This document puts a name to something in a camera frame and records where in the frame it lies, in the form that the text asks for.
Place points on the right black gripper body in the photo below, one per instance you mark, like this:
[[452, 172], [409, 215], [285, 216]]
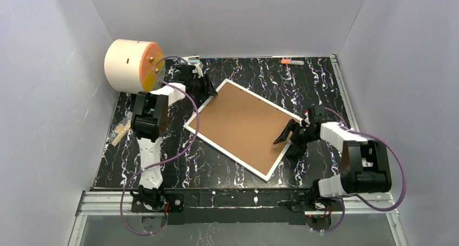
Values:
[[296, 131]]

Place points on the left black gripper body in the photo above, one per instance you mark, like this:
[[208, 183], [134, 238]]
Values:
[[198, 82]]

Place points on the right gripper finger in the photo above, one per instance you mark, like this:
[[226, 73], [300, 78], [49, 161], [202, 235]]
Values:
[[289, 128], [297, 149]]

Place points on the white picture frame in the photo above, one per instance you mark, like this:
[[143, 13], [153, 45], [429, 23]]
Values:
[[267, 176]]

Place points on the brown cardboard backing board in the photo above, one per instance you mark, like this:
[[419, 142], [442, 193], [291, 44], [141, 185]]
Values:
[[244, 126]]

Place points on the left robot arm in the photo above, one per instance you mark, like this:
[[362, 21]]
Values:
[[150, 122]]

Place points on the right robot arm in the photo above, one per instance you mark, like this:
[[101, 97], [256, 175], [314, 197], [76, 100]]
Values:
[[376, 159]]

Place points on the cream cylindrical drum device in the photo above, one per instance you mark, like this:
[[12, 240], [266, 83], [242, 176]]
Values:
[[128, 66]]

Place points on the orange grey utility knife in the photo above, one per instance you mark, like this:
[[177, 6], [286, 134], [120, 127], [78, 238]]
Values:
[[292, 62]]

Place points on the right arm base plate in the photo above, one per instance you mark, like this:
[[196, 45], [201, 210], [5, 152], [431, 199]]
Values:
[[305, 202]]

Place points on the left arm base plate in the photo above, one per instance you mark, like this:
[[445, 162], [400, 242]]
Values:
[[168, 203]]

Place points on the aluminium rail front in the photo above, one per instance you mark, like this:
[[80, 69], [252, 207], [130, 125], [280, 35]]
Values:
[[114, 202]]

